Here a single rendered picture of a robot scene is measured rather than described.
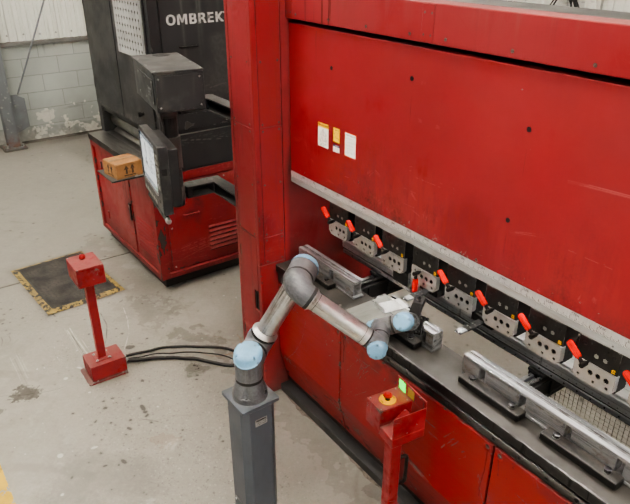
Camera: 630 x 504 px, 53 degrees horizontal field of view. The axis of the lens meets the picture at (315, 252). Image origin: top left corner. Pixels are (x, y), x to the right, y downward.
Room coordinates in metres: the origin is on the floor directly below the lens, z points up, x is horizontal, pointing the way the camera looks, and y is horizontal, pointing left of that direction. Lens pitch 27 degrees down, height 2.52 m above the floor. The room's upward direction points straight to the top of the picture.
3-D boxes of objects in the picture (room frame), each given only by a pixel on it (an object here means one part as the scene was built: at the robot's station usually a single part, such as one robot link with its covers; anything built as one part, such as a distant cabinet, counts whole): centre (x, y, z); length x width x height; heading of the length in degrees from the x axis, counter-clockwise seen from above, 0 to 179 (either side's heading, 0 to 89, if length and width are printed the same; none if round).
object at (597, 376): (1.71, -0.95, 1.26); 0.15 x 0.09 x 0.17; 35
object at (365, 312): (2.43, -0.27, 1.00); 0.26 x 0.18 x 0.01; 125
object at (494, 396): (1.98, -0.69, 0.89); 0.30 x 0.05 x 0.03; 35
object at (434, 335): (2.47, -0.42, 0.92); 0.39 x 0.06 x 0.10; 35
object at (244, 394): (2.13, 0.27, 0.82); 0.15 x 0.15 x 0.10
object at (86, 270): (3.31, 1.35, 0.41); 0.25 x 0.20 x 0.83; 125
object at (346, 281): (2.96, -0.08, 0.92); 0.50 x 0.06 x 0.10; 35
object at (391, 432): (2.06, -0.33, 0.75); 0.20 x 0.16 x 0.18; 28
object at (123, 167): (4.31, 1.38, 1.04); 0.30 x 0.26 x 0.12; 36
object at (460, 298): (2.20, -0.61, 1.26); 0.15 x 0.09 x 0.17; 35
